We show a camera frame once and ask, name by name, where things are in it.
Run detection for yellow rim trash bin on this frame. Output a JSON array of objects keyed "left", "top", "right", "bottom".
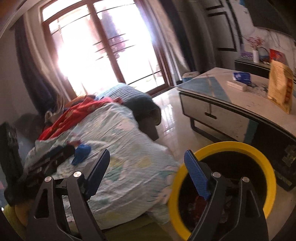
[{"left": 169, "top": 141, "right": 276, "bottom": 240}]

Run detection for left hand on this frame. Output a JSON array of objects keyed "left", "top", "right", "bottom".
[{"left": 3, "top": 199, "right": 34, "bottom": 236}]

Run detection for blue crumpled wrapper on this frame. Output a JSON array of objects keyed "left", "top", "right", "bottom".
[{"left": 71, "top": 144, "right": 91, "bottom": 166}]

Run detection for light green cartoon bedsheet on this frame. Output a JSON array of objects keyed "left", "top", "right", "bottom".
[{"left": 25, "top": 103, "right": 179, "bottom": 229}]

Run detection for red floral blanket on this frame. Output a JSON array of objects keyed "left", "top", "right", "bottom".
[{"left": 38, "top": 97, "right": 123, "bottom": 141}]

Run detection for grey beige curtain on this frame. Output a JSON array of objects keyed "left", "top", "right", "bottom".
[{"left": 14, "top": 14, "right": 65, "bottom": 115}]

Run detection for coffee table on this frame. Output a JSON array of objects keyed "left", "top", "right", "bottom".
[{"left": 178, "top": 67, "right": 295, "bottom": 191}]

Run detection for white power strip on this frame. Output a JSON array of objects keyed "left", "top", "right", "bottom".
[{"left": 227, "top": 80, "right": 247, "bottom": 91}]

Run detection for blue quilted sofa cover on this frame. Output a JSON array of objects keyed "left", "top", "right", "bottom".
[{"left": 95, "top": 83, "right": 162, "bottom": 141}]

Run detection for yellow paper food bag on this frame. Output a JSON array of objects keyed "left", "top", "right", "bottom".
[{"left": 267, "top": 60, "right": 293, "bottom": 114}]

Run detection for blue tissue pack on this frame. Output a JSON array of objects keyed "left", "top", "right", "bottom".
[{"left": 233, "top": 72, "right": 251, "bottom": 85}]

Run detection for tv cabinet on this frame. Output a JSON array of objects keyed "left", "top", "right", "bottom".
[{"left": 234, "top": 58, "right": 296, "bottom": 82}]

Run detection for white vase red flowers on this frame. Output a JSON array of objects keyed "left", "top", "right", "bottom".
[{"left": 247, "top": 36, "right": 264, "bottom": 64}]

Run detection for black television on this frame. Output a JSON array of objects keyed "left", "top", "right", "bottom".
[{"left": 244, "top": 0, "right": 295, "bottom": 39}]

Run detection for window with brown frame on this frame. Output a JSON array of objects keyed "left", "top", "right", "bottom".
[{"left": 40, "top": 1, "right": 173, "bottom": 97}]

